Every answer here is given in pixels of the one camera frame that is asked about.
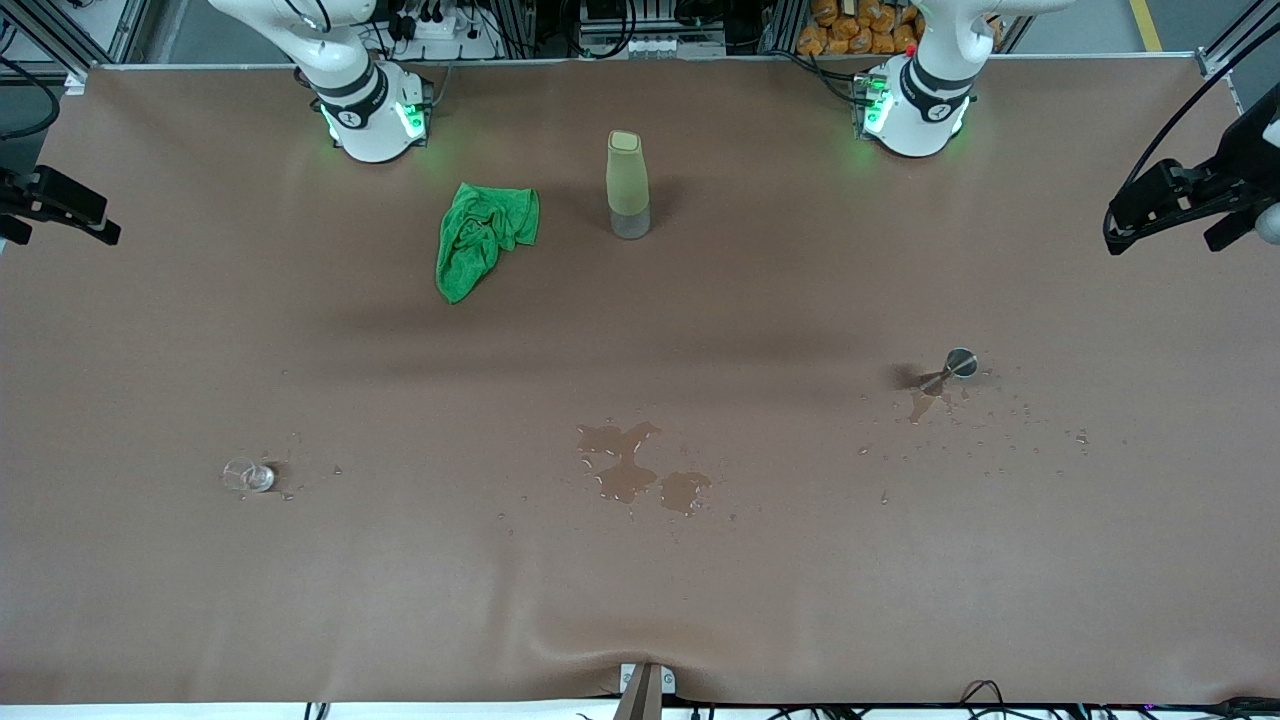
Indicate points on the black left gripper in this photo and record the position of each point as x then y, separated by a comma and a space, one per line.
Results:
1247, 152

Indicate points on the small metal shaker cup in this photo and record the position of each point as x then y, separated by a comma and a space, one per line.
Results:
960, 363

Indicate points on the brown table mat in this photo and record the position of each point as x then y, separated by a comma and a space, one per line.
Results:
640, 580

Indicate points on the green cloth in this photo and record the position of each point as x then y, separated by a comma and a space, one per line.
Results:
480, 235

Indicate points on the clear glass measuring cup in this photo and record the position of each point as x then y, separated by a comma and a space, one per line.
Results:
250, 475

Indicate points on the small brown liquid puddle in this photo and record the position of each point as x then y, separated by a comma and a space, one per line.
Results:
921, 406

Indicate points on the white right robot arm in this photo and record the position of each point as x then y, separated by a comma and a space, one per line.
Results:
370, 120

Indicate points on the olive green bottle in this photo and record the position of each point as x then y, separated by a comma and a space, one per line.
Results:
628, 185

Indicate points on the orange snack bags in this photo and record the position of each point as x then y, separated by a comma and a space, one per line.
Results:
850, 30

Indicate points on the white power strip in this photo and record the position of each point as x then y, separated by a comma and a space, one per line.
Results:
440, 30

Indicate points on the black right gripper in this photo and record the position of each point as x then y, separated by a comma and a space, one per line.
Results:
22, 193

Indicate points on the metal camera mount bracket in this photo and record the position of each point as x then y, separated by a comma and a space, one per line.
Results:
645, 695

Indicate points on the large brown liquid puddle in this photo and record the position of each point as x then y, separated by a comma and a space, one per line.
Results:
625, 480

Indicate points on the aluminium frame post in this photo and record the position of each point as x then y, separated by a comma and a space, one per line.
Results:
100, 40
1215, 62

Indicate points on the grey electronics rack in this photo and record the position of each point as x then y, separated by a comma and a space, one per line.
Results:
650, 45

